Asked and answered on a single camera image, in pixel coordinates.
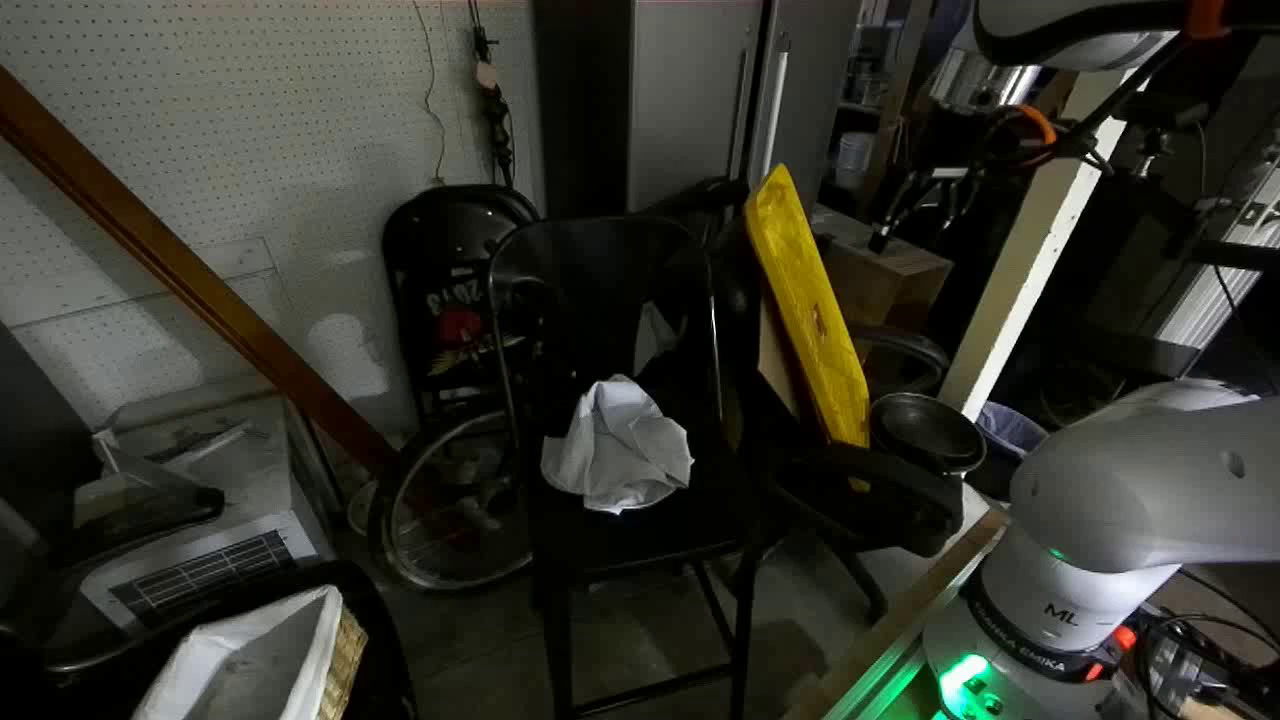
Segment white towel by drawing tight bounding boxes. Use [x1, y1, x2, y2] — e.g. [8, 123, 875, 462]
[538, 374, 696, 516]

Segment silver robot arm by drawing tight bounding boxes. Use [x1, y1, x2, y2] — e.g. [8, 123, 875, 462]
[923, 0, 1280, 720]

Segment black metal folding chair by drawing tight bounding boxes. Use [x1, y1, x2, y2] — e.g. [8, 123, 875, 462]
[489, 216, 767, 720]

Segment yellow plastic bin lid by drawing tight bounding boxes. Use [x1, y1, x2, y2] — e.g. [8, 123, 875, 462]
[745, 164, 872, 447]

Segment black round fan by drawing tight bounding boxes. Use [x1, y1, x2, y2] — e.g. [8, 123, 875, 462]
[373, 407, 533, 592]

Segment brown cardboard box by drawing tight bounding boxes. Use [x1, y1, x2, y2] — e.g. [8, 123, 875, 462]
[825, 236, 950, 328]

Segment black round bowl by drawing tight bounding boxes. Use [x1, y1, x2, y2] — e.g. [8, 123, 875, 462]
[872, 392, 987, 476]

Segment white lined wicker basket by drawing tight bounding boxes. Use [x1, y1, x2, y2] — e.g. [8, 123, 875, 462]
[130, 582, 368, 720]

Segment white space heater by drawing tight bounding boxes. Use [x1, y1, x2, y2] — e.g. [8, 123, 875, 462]
[48, 392, 330, 646]

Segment wooden plank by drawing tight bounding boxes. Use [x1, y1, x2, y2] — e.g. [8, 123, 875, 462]
[0, 68, 394, 471]

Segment black folded chair at wall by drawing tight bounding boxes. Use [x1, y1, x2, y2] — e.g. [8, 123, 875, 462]
[379, 185, 537, 420]

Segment hanging black cable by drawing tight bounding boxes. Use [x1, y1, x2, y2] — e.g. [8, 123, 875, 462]
[462, 0, 521, 191]

